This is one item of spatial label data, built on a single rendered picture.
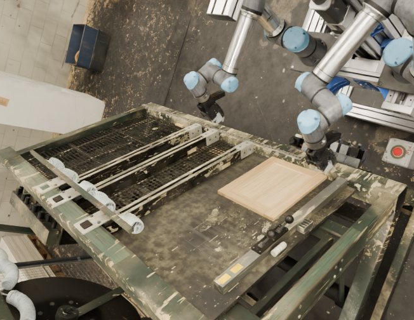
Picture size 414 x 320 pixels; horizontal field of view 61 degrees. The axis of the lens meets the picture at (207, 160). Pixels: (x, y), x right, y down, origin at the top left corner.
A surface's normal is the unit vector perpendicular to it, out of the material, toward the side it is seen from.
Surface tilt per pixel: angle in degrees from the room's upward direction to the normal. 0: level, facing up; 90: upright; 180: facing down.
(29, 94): 90
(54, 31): 90
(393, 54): 7
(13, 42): 90
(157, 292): 60
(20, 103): 90
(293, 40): 7
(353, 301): 0
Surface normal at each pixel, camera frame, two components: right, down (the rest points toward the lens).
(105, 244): -0.09, -0.87
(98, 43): 0.70, 0.27
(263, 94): -0.67, -0.11
